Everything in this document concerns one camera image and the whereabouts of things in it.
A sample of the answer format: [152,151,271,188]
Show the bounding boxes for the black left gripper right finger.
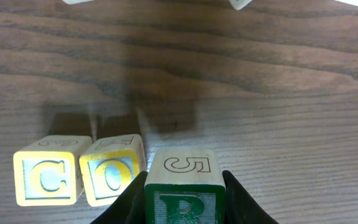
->
[223,170,278,224]

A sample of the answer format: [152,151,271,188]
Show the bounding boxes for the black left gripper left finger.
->
[91,171,148,224]

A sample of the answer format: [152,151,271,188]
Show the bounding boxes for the yellow O block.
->
[79,134,147,207]

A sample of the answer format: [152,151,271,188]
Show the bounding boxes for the green R block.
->
[144,149,226,224]

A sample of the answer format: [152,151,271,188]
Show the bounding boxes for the yellow C block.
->
[13,135,93,207]

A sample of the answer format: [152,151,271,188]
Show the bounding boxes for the red A block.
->
[229,0,252,10]

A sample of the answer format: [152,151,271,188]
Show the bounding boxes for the red E block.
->
[62,0,93,5]

